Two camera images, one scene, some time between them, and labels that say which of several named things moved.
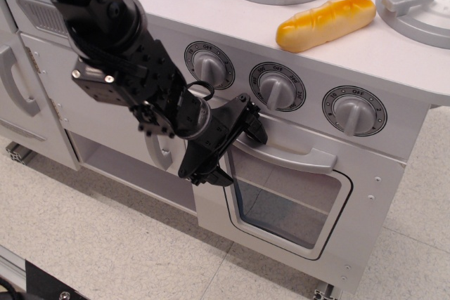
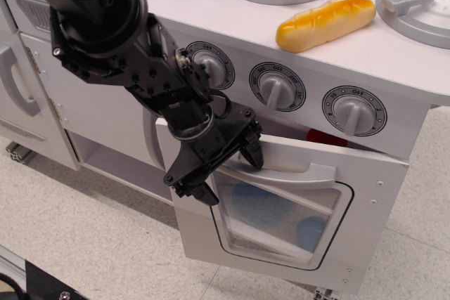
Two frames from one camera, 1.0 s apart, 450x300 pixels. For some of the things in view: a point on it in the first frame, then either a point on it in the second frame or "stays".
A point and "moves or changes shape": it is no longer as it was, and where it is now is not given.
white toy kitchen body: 339,58 stays
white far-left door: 29,118 stays
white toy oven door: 315,205 moves or changes shape
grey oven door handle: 318,160 → 316,175
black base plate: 40,284 stays
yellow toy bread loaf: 326,23 stays
